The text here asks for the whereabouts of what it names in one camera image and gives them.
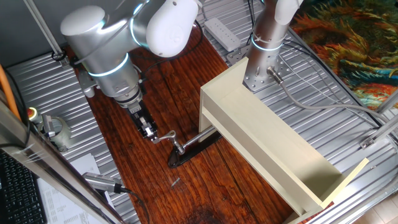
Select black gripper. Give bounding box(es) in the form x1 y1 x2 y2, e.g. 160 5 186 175
126 100 160 144

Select black base metal crank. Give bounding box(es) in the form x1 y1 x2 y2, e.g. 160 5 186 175
151 129 218 156

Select brown wood grain board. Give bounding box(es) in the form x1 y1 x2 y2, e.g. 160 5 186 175
63 24 335 224

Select clear tape roll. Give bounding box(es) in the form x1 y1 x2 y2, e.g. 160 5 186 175
46 115 73 152

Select silver metal clamp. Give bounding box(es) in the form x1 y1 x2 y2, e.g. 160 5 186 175
41 114 57 138

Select printed paper sheets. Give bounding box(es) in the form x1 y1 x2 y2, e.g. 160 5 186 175
37 152 116 224

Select red emergency stop button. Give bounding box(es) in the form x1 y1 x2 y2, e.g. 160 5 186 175
26 106 44 131

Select white power strip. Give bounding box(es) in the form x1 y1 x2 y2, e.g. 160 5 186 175
204 17 242 53

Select black keyboard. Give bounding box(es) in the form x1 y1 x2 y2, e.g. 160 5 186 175
0 149 47 224

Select orange tube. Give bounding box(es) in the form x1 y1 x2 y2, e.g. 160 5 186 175
0 63 21 122

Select colourful patterned carpet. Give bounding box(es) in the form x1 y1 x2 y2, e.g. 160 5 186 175
290 0 398 110

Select thin grey cable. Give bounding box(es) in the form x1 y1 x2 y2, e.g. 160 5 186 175
73 0 147 66

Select steel frame rail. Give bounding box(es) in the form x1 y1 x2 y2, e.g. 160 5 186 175
0 90 125 224

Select thick grey robot cable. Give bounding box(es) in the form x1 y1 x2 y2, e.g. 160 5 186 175
266 66 398 131

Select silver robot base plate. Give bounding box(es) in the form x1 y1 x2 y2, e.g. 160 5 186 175
226 46 292 93

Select aluminium frame post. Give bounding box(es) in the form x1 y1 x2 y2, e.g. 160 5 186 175
23 0 72 68

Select aluminium frame beam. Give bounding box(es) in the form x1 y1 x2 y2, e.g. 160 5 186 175
359 114 398 150
374 90 398 114

